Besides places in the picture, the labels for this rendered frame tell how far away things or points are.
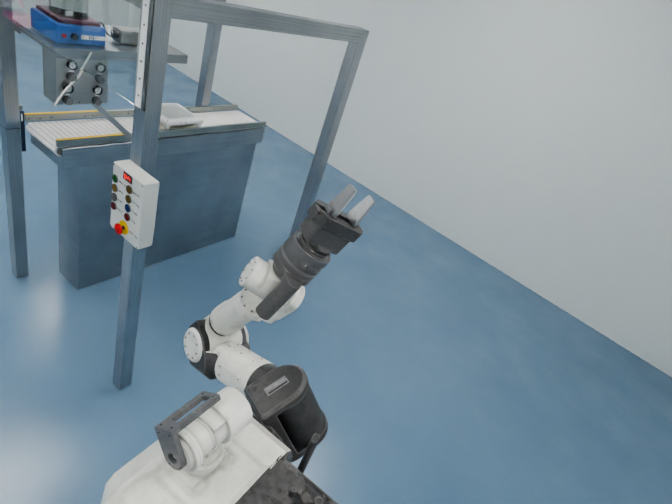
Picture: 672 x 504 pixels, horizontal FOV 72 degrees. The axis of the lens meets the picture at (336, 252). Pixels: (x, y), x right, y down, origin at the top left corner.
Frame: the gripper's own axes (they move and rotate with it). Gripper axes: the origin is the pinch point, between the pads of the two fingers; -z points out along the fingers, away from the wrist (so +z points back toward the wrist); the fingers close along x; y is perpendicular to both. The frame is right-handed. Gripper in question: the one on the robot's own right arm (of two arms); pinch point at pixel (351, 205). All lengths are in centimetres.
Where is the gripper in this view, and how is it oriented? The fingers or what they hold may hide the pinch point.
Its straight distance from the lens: 83.1
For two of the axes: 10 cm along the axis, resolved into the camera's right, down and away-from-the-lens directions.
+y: -3.6, -7.0, 6.2
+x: -6.6, -2.7, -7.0
